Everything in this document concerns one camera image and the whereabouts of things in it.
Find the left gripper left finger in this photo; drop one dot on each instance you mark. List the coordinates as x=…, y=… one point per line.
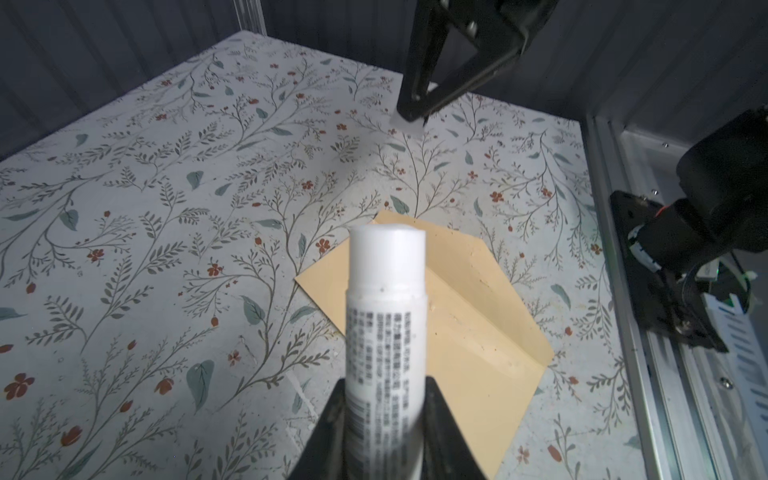
x=323, y=454

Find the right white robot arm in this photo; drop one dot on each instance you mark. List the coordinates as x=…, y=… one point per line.
x=724, y=176

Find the floral table mat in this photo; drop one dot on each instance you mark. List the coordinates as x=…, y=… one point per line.
x=151, y=323

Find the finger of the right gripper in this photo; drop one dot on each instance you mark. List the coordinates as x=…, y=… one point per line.
x=457, y=46

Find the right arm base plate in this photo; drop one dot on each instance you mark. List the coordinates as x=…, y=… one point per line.
x=662, y=248

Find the tan paper envelope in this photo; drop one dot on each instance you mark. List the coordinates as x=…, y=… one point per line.
x=483, y=347

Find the white glue stick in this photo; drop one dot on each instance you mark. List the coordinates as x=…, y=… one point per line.
x=386, y=333

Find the white vented cable tray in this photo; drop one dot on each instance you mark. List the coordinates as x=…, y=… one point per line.
x=745, y=358

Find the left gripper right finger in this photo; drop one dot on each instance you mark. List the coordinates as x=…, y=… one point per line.
x=446, y=453

